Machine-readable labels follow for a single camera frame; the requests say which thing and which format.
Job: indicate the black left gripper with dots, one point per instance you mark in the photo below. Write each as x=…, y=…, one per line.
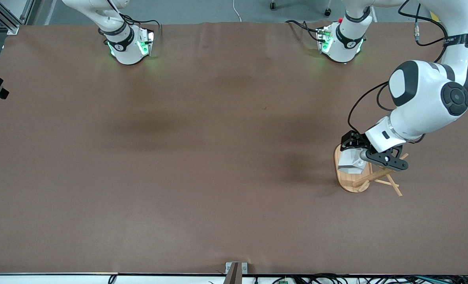
x=353, y=140

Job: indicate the white faceted cup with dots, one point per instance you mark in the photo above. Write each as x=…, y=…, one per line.
x=352, y=161

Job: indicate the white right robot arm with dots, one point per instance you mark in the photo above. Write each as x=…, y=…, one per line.
x=125, y=49

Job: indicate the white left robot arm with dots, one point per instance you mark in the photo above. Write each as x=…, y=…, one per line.
x=423, y=98

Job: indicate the wooden cup rack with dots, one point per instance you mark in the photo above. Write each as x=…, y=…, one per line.
x=350, y=182

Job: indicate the brown table cover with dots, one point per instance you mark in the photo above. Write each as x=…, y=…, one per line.
x=234, y=177

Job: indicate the aluminium frame post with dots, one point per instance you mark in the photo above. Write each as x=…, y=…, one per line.
x=5, y=17

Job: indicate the metal bracket with post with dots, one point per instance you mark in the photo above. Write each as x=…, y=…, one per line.
x=235, y=272

